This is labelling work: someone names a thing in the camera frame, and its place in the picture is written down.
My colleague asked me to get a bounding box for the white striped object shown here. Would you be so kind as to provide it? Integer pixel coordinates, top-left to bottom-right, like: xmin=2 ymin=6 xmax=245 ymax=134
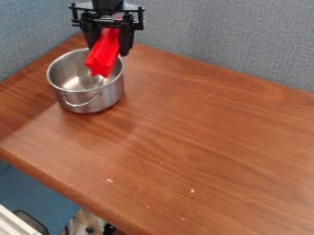
xmin=0 ymin=205 xmax=49 ymax=235

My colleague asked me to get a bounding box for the red star-shaped block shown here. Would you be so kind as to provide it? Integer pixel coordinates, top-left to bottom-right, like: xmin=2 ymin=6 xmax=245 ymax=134
xmin=82 ymin=28 xmax=119 ymax=77

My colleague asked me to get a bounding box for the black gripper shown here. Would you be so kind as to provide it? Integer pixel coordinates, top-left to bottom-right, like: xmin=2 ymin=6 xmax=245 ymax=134
xmin=68 ymin=0 xmax=144 ymax=57

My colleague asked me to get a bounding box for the metal pot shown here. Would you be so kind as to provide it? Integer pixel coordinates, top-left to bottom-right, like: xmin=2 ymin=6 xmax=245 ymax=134
xmin=46 ymin=48 xmax=125 ymax=114

